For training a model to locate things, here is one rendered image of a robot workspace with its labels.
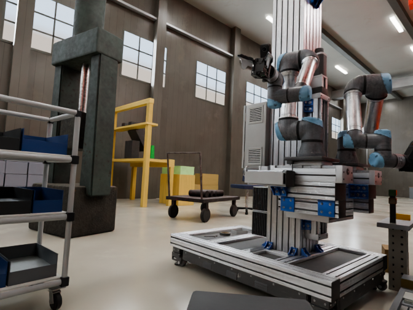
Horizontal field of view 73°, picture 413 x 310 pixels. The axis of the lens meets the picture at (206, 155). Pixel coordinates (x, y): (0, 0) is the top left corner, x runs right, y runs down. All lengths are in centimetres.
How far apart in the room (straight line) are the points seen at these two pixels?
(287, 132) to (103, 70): 234
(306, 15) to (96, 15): 259
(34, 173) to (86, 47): 344
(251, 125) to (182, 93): 745
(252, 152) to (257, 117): 25
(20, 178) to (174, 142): 446
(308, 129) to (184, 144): 772
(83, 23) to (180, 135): 589
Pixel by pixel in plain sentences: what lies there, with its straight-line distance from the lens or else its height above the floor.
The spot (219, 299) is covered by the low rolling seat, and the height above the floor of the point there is 34.
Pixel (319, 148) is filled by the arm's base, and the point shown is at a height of 87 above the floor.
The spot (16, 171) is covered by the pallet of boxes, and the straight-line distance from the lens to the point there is 635.
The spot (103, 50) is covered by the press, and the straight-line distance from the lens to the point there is 351.
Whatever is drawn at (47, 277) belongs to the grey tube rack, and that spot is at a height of 15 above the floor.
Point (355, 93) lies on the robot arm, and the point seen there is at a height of 119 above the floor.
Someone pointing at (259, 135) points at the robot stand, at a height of 100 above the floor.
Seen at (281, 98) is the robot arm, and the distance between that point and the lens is 150.
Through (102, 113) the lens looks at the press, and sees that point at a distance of 334.
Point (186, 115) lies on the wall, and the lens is 939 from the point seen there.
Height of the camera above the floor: 68
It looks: 5 degrees up
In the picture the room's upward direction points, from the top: 3 degrees clockwise
